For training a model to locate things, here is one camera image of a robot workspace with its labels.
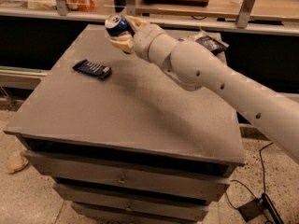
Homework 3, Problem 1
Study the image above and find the black power cable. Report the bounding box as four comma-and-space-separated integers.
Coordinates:
224, 142, 275, 210

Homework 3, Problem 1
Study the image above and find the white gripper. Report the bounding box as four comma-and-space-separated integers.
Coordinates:
109, 15, 164, 62

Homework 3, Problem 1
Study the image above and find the grey drawer cabinet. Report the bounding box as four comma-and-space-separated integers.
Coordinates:
6, 25, 245, 224

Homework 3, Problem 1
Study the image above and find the grey metal shelf rail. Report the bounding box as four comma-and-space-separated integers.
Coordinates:
0, 0, 299, 35

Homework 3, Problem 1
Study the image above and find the crumpled tan paper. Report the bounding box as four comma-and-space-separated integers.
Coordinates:
7, 150, 29, 174

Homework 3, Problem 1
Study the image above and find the blue pepsi can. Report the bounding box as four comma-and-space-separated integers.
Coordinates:
105, 14, 134, 36

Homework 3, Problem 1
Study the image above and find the blue rxbar blueberry bar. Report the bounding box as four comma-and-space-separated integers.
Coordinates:
73, 59, 112, 80

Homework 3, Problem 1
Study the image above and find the dark blue chip bag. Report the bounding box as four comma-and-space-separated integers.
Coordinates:
179, 31, 229, 55

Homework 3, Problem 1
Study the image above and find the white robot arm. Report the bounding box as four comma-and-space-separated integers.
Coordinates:
105, 14, 299, 162

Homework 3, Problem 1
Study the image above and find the black floor power box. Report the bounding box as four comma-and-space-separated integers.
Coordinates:
237, 193, 284, 224

